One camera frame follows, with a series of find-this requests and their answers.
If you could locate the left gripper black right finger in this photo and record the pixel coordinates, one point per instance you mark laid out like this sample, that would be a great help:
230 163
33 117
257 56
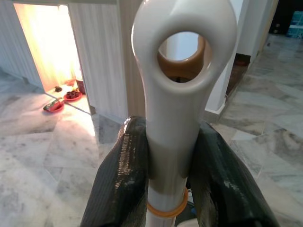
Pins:
222 189

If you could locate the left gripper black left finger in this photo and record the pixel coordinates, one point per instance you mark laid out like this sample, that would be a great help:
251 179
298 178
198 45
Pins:
120 179

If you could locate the red plate with dark cups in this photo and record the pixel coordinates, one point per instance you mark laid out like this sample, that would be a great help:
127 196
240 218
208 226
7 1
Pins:
73 99

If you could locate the small dark cup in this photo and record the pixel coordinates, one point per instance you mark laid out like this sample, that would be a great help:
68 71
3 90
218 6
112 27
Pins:
75 92
69 94

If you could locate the red plate with packet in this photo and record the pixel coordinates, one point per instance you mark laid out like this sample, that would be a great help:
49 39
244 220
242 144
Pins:
50 110

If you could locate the green and red packet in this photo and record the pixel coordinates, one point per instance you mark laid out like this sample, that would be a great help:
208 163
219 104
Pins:
54 104

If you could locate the dark red cup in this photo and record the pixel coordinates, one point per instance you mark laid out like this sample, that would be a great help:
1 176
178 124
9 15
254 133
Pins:
81 86

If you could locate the small black lump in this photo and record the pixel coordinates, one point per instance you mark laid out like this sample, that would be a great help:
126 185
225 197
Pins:
58 89

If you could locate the white ribbed panel cabinet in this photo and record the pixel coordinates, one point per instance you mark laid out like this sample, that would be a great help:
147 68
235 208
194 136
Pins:
99 59

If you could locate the stacked blue cartons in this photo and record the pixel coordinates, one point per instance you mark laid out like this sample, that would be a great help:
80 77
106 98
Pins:
296 23

